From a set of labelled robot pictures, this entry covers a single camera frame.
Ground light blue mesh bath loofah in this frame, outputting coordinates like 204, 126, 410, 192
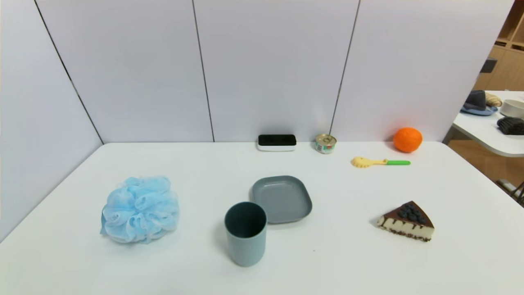
100, 176, 180, 245

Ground grey square plastic dish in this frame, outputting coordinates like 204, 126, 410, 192
251, 175, 313, 225

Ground black and white box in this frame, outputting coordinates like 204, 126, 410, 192
257, 134, 297, 152

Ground small tin can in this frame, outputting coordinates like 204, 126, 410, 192
315, 134, 337, 154

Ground grey-blue plastic cup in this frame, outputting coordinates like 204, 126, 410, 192
224, 201, 267, 268

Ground orange fruit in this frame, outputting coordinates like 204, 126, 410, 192
393, 127, 423, 153

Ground chocolate blueberry cake slice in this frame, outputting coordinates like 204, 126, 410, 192
377, 201, 435, 243

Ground dark grey hat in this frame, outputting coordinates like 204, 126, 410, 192
464, 90, 488, 112

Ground white side table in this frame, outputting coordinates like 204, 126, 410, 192
442, 90, 524, 158

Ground blue plate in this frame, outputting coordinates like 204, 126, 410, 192
461, 104, 499, 116

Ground black knitted item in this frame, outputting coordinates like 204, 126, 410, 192
497, 117, 524, 136

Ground white bowl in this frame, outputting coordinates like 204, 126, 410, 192
500, 99, 524, 119

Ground dark metal stand base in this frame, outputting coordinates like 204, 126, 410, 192
496, 178, 524, 205

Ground wooden shelf unit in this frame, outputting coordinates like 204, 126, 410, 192
474, 0, 524, 91

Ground yellow toy rake green handle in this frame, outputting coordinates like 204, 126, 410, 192
351, 157, 411, 168

